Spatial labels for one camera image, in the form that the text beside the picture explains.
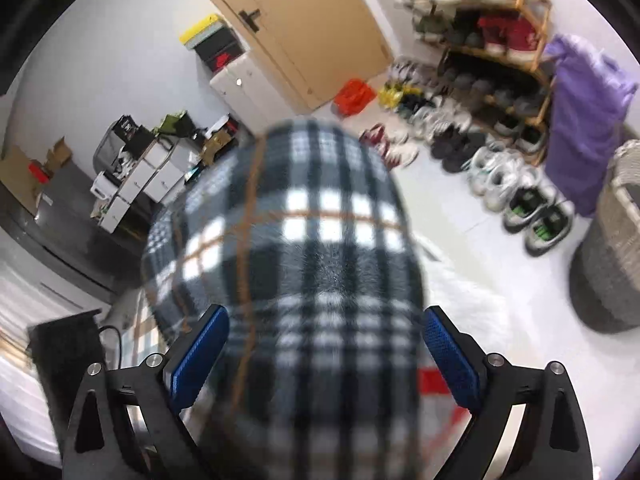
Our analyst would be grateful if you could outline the plaid knit cardigan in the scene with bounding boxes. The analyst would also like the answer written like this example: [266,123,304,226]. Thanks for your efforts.
[141,117,424,479]

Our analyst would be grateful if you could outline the grey woven laundry basket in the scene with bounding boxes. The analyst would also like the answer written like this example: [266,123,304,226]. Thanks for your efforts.
[568,140,639,334]

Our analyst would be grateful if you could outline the dark grey refrigerator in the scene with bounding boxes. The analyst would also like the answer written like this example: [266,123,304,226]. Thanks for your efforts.
[1,157,143,304]

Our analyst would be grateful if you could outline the green black sneakers pair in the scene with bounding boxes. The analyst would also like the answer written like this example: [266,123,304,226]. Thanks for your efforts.
[502,185,575,258]

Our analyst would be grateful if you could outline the white drawer desk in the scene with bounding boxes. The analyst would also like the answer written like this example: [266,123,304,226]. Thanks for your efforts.
[90,136,200,234]

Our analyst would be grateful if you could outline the white sneakers pair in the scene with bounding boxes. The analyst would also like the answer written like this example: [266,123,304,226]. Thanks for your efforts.
[469,145,540,212]

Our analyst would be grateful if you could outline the cardboard box on fridge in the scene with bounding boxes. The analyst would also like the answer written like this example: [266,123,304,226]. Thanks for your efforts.
[44,138,73,174]

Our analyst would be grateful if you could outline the red shoes on floor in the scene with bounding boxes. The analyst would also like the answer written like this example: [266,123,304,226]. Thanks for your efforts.
[359,124,420,169]

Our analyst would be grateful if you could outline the white hard-shell suitcase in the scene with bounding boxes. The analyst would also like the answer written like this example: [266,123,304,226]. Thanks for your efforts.
[209,53,296,136]

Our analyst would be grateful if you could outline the purple cloth on rack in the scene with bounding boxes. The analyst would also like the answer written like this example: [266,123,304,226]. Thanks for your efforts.
[544,34,639,217]

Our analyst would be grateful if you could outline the yellow toy on floor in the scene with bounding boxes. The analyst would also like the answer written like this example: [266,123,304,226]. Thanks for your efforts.
[378,81,404,110]

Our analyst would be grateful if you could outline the stack of shoe boxes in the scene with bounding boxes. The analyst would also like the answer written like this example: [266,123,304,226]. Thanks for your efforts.
[179,14,245,74]

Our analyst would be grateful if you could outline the orange bag on floor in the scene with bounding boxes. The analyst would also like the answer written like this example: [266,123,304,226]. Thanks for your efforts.
[333,78,376,117]

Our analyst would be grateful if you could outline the wooden shoe rack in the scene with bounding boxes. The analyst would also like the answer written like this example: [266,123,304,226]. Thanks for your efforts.
[389,0,554,166]

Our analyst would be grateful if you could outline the wooden door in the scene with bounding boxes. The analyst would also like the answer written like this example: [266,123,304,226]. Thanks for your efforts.
[210,0,392,112]

